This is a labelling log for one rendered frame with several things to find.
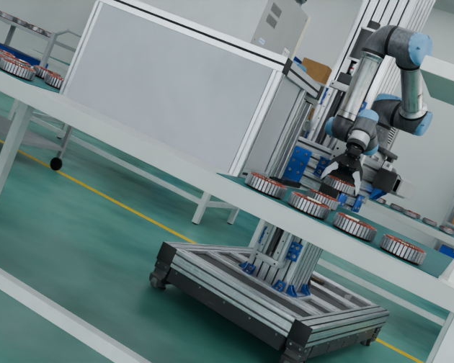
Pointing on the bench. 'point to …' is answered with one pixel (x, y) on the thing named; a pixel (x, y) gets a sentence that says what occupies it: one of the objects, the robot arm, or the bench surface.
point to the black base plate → (287, 181)
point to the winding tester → (246, 20)
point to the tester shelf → (246, 50)
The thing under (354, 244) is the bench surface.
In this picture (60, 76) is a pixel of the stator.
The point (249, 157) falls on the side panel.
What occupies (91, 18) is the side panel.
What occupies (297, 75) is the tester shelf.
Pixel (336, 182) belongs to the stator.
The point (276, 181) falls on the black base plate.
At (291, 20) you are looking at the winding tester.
